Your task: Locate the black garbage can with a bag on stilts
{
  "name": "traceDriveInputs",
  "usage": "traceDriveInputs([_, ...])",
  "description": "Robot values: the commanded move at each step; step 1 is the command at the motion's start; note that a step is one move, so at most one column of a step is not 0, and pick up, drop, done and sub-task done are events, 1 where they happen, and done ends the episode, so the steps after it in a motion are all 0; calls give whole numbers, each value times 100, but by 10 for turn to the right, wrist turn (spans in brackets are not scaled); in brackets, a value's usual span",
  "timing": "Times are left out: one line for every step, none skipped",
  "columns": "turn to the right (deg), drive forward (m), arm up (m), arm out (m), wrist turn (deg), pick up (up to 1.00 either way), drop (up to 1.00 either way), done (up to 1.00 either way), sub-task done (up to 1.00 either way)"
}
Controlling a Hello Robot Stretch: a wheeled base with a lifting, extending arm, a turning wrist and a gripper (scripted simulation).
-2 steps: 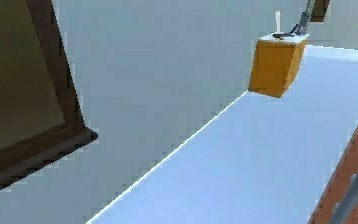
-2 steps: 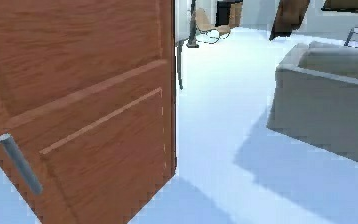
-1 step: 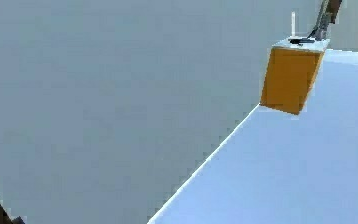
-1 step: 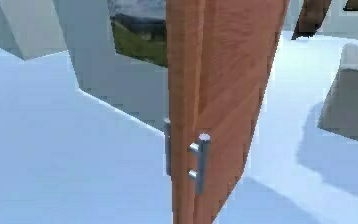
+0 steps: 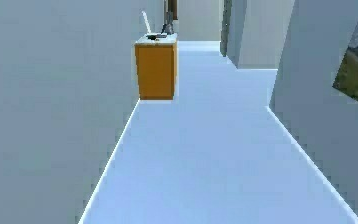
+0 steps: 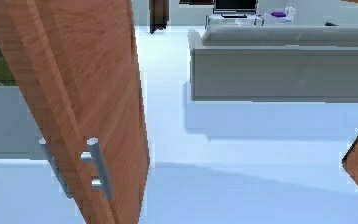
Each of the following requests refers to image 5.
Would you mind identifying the orange cabinet with white top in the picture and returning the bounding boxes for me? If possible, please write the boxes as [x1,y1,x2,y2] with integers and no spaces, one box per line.
[134,32,179,101]

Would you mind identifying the small black flat object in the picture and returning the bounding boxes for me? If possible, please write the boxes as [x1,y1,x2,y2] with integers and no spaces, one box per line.
[146,33,168,41]

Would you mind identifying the grey statuette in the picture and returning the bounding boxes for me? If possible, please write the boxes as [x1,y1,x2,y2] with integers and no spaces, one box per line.
[162,11,175,36]

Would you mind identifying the white slanted stick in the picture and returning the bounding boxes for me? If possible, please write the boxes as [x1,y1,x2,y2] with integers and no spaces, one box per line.
[140,10,153,35]

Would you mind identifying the dark brown door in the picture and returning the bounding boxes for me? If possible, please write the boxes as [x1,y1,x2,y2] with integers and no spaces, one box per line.
[167,0,179,21]

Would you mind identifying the framed landscape picture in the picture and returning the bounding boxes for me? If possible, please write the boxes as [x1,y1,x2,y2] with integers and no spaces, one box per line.
[332,17,358,110]

